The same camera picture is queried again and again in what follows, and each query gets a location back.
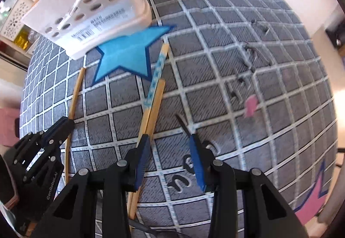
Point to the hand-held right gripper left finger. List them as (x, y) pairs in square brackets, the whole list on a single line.
[(141, 162)]

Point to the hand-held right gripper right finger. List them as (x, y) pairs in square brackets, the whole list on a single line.
[(198, 165)]

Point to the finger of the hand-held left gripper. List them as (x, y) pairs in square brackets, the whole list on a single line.
[(60, 130), (29, 146)]

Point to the plain bamboo chopstick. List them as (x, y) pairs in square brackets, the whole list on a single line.
[(76, 92), (159, 98)]

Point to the blue patterned bamboo chopstick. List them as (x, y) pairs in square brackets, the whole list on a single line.
[(159, 65)]

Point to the cream plastic utensil holder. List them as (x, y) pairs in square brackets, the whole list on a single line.
[(129, 6)]

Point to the pink plastic stool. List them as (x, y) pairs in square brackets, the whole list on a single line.
[(8, 125)]

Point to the yellow oil bottle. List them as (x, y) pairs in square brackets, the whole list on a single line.
[(21, 39)]

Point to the grey checked star tablecloth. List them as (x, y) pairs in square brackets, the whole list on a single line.
[(229, 52)]

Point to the cream plastic storage cart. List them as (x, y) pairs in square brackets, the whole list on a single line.
[(24, 3)]

